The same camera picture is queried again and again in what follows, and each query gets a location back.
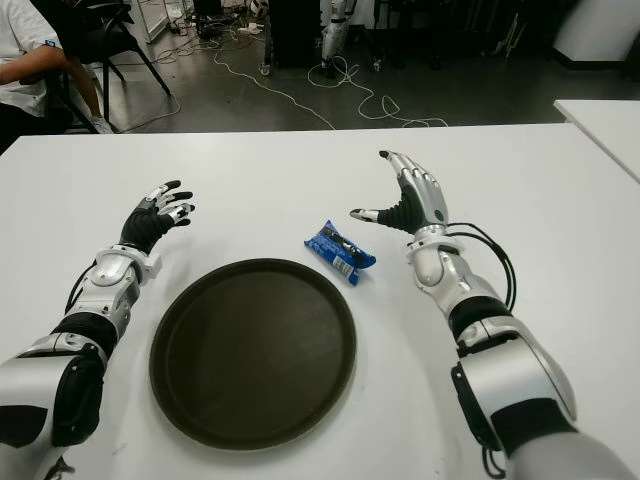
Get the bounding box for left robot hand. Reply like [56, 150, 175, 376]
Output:
[119, 179, 196, 254]

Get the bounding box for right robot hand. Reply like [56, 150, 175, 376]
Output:
[348, 148, 450, 235]

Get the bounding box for blue Oreo packet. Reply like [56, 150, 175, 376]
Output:
[303, 219, 376, 288]

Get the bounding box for round dark brown tray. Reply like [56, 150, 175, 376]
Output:
[148, 257, 358, 449]

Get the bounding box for black chair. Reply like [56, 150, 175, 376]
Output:
[49, 0, 173, 134]

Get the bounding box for silver standing robot legs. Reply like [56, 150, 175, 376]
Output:
[319, 0, 359, 77]

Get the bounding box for white side table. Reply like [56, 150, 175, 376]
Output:
[553, 98, 640, 184]

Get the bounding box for white framed board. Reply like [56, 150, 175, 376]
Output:
[137, 0, 175, 44]

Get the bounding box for black cabinet on casters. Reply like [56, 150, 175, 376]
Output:
[268, 0, 326, 70]

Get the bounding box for person in white shirt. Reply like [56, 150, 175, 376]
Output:
[0, 0, 115, 151]

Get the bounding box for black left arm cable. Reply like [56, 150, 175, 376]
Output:
[66, 261, 100, 315]

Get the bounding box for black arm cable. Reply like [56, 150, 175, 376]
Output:
[66, 261, 100, 315]
[446, 222, 517, 310]

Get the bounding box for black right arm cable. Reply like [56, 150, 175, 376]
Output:
[446, 222, 517, 310]

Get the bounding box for white floor cable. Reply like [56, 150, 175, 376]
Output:
[213, 47, 451, 130]

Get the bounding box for white curved pedestal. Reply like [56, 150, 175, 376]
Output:
[552, 0, 640, 64]

